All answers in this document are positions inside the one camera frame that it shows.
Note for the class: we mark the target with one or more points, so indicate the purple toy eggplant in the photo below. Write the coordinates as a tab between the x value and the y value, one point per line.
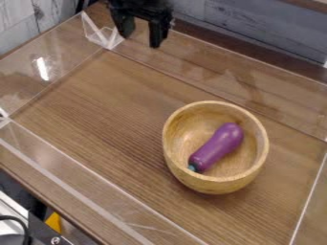
224	141

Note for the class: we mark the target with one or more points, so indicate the clear acrylic corner bracket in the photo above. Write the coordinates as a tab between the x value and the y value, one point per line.
103	36

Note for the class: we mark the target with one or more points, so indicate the yellow black device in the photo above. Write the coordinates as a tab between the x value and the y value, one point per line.
46	230

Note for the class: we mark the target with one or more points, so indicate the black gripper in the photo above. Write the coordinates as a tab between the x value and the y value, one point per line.
155	11

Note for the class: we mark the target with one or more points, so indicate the clear acrylic tray wall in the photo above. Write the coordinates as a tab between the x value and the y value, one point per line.
82	140

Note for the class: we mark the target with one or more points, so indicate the brown wooden bowl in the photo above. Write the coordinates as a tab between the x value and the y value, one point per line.
187	130

